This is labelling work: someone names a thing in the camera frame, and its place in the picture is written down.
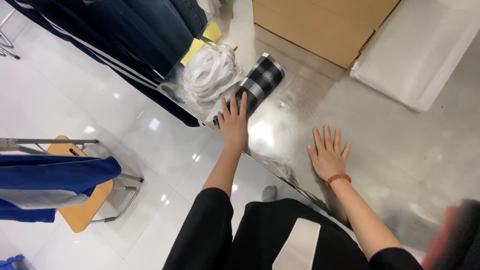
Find person's right hand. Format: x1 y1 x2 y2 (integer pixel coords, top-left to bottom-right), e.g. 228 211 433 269
307 123 352 182

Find person's left hand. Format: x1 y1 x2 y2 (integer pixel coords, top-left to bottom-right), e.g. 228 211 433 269
217 91 249 148

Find black white plaid fabric roll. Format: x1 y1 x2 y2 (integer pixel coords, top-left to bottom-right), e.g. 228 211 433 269
212 52 286 129

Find white ribbon bundle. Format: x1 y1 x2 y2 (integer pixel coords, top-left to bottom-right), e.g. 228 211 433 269
182 42 245 103

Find person's grey foot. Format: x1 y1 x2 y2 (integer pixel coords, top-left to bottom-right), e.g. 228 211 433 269
261 185 278 202

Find yellow paper note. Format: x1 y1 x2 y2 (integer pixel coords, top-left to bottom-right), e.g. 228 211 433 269
180 38 206 67
202 21 223 43

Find person's black clothing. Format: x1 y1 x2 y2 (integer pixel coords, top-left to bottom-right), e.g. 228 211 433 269
162 187 424 270

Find dark blue jeans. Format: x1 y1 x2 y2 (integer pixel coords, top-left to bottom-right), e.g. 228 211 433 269
80 0 209 77

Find brown cardboard box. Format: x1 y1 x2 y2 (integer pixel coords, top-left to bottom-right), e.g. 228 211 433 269
252 0 400 70

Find white wrapped flat package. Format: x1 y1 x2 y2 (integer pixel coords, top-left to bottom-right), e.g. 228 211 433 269
350 0 480 112

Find red and dark cloth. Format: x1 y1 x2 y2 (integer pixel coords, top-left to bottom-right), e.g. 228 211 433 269
421 199 480 270

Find wooden stool with metal legs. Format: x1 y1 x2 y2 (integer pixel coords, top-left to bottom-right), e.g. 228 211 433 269
46 135 144 234

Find navy garment with white stripes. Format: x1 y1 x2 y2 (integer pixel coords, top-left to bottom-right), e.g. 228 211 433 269
4 0 201 128

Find grey metal rack bar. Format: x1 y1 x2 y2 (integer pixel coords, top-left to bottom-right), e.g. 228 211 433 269
0 137 99 155

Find blue and white garment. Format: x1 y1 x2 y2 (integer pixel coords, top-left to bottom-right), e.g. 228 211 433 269
0 154 122 223

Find metal chair legs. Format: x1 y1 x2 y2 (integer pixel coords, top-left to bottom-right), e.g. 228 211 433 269
0 8 21 61

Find blue plastic crate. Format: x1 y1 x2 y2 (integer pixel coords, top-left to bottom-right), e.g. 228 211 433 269
0 254 26 270

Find red bead bracelet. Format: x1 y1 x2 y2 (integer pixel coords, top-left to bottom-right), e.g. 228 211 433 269
325 173 352 188

